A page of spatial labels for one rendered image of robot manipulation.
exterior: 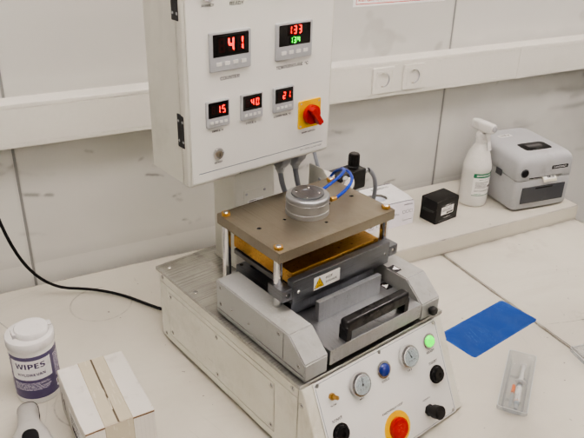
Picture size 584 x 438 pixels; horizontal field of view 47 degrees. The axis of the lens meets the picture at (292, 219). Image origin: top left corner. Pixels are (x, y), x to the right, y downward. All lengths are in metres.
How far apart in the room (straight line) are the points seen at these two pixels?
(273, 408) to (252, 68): 0.59
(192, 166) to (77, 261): 0.65
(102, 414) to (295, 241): 0.43
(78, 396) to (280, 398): 0.35
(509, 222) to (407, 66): 0.52
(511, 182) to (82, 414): 1.32
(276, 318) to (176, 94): 0.41
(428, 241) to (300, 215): 0.70
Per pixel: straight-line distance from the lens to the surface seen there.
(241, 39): 1.18
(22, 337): 1.33
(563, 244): 2.03
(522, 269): 1.86
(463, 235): 1.88
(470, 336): 1.57
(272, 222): 1.18
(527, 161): 2.00
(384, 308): 1.16
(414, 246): 1.79
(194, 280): 1.36
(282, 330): 1.10
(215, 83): 1.18
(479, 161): 1.99
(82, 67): 1.60
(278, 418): 1.21
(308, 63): 1.30
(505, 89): 2.25
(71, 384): 1.29
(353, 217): 1.21
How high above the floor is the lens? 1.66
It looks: 27 degrees down
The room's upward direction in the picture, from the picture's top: 2 degrees clockwise
